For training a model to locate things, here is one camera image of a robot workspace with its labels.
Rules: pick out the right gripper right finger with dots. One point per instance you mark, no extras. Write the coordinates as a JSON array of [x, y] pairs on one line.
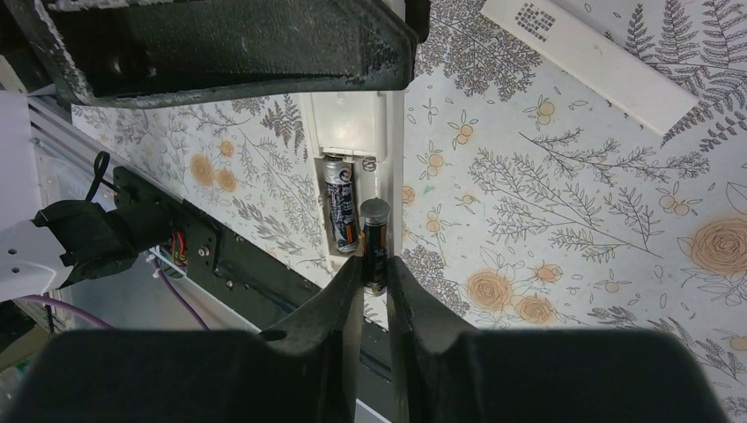
[[446, 370]]

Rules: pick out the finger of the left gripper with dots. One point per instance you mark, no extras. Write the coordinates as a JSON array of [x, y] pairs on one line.
[[158, 54]]

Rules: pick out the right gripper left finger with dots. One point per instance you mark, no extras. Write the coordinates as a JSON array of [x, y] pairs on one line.
[[301, 369]]

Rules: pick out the white remote control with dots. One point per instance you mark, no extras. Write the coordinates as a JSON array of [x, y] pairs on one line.
[[366, 130]]

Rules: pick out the white remote battery cover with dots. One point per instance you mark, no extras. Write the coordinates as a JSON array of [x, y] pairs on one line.
[[624, 80]]

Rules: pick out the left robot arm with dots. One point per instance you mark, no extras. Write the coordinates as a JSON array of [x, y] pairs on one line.
[[74, 240]]

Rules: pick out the floral patterned table mat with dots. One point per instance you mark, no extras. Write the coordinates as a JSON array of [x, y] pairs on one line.
[[528, 200]]

